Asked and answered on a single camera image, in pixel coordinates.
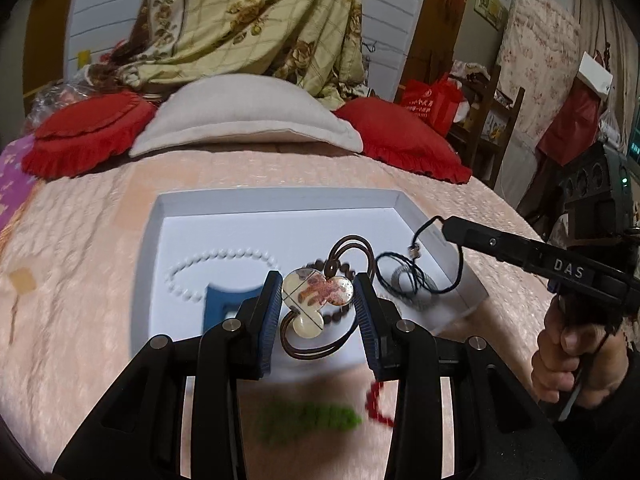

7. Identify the floral checked blanket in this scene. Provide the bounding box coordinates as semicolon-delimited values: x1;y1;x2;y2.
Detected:
117;0;366;111

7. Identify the red plastic bag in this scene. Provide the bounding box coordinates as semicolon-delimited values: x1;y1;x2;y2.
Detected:
400;74;466;136

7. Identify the butterfly pendant brown cord necklace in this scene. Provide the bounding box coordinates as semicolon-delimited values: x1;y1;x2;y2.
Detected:
279;234;377;361

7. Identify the clear plastic bag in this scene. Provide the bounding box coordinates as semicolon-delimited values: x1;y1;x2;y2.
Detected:
27;77;121;133

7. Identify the grey beaded bracelet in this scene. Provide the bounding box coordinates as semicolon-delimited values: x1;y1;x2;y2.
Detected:
391;266;438;311

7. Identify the green bead bracelet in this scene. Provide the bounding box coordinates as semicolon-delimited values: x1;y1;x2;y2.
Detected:
257;400;363;448

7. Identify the white shallow box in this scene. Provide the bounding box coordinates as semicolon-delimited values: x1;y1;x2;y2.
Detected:
129;187;488;361

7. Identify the small red frilled pillow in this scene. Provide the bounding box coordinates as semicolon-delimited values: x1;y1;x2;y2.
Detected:
22;91;158;179

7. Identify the white pearl bead necklace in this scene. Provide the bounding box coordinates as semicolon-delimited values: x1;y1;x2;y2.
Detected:
164;247;278;306

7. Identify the pink floral quilt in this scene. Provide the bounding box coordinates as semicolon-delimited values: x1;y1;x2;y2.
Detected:
497;0;583;206

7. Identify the person's right hand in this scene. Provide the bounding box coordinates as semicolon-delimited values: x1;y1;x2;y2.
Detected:
531;295;631;408

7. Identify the framed wall picture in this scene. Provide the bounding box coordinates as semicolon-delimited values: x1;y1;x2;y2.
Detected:
475;0;506;28

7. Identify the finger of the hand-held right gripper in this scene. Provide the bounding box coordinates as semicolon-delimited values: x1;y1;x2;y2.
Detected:
441;216;640;306

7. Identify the blue card piece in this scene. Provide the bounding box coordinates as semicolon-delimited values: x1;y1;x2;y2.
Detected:
202;282;263;333

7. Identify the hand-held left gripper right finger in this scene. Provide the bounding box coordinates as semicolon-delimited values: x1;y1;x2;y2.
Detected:
352;274;583;480

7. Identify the cream pillow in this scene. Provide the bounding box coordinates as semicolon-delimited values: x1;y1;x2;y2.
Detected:
129;74;365;157

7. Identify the large red frilled pillow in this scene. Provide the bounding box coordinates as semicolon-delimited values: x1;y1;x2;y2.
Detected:
334;97;473;184

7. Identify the pink bedspread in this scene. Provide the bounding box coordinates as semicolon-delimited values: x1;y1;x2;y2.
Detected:
0;140;566;480

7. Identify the black cord necklace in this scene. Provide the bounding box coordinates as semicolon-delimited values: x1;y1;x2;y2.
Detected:
374;215;466;298

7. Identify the red hanging cloth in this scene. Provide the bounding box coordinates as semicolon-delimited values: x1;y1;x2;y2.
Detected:
537;80;601;166

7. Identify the purple floral sheet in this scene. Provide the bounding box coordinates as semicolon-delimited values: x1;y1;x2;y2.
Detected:
0;137;46;231

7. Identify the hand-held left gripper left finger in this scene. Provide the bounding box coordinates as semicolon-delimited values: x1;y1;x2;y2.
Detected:
52;270;283;480

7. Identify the red bead bracelet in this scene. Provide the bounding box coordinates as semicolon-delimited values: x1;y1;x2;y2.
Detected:
365;380;398;428

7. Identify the wooden chair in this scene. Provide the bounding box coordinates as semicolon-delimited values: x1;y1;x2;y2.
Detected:
447;62;526;191

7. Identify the white cardboard box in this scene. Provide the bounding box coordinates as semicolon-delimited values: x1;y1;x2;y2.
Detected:
575;51;615;96

